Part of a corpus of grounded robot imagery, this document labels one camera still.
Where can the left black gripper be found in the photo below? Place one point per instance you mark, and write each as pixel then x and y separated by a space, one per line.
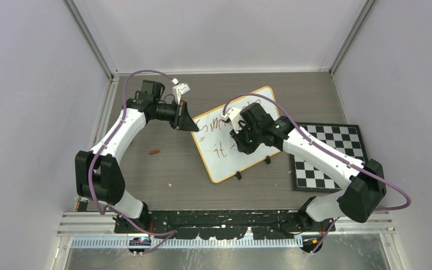
pixel 183 121

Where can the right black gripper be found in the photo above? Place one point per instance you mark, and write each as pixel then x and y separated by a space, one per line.
pixel 242 145

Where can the yellow framed whiteboard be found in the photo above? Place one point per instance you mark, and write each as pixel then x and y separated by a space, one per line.
pixel 218 150

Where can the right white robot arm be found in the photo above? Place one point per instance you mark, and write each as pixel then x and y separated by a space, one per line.
pixel 360 192

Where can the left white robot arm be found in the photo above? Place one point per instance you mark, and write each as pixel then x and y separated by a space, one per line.
pixel 98 173

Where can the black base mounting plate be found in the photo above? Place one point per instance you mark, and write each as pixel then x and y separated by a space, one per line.
pixel 223 224

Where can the black white chessboard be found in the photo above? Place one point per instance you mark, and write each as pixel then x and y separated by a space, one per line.
pixel 311 175

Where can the wire whiteboard stand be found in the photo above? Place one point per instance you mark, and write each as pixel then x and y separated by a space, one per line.
pixel 239 173

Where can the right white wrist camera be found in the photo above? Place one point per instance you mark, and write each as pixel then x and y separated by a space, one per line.
pixel 233 116

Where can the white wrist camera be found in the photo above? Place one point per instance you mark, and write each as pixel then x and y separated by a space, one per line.
pixel 233 116
pixel 178 90

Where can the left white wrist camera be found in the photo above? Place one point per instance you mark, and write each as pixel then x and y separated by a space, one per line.
pixel 178 90

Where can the white slotted cable duct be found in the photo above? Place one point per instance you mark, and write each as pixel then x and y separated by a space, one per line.
pixel 198 243

